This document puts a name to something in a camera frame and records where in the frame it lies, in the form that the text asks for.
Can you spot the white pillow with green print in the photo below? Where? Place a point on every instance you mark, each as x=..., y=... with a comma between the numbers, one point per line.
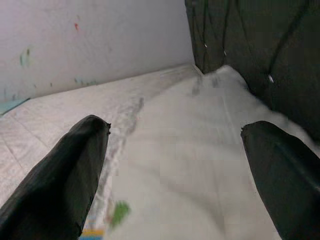
x=187, y=150

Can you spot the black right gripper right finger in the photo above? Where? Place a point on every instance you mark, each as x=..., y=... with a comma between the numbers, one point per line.
x=290, y=187

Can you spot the grey quilted mattress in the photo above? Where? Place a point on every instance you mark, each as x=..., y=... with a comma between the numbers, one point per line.
x=50, y=120

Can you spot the black tufted headboard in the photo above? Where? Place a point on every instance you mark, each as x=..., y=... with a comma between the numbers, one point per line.
x=262, y=37

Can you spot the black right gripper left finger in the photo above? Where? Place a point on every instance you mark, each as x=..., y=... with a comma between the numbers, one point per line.
x=55, y=187

